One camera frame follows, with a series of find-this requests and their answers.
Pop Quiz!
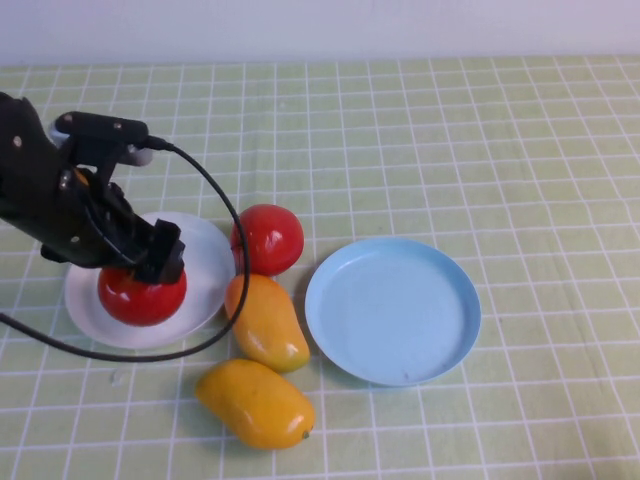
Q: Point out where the yellow mango with dark stem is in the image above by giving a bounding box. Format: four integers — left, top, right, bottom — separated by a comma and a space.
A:
194, 358, 317, 450

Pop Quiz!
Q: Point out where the red apple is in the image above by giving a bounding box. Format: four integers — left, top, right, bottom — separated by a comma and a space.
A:
97, 264, 188, 328
229, 203, 305, 278

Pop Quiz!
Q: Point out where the black left camera cable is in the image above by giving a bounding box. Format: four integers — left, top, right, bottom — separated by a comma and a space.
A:
0, 135, 251, 363

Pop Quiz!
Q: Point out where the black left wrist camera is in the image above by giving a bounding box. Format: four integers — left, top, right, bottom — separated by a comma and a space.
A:
51, 110, 154, 171

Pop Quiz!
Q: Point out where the white round plate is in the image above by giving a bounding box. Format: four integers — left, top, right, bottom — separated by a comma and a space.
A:
63, 211, 237, 350

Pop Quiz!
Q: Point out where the green checked tablecloth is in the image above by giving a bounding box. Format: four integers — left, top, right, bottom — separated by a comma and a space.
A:
0, 54, 640, 480

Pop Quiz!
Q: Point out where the orange-yellow mango with green tip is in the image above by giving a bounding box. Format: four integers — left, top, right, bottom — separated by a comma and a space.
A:
223, 272, 311, 374

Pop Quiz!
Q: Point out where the light blue round plate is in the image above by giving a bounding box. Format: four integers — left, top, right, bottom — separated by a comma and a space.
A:
304, 237, 482, 388

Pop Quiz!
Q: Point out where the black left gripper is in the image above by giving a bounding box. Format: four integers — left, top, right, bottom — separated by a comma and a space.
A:
38, 167, 188, 285

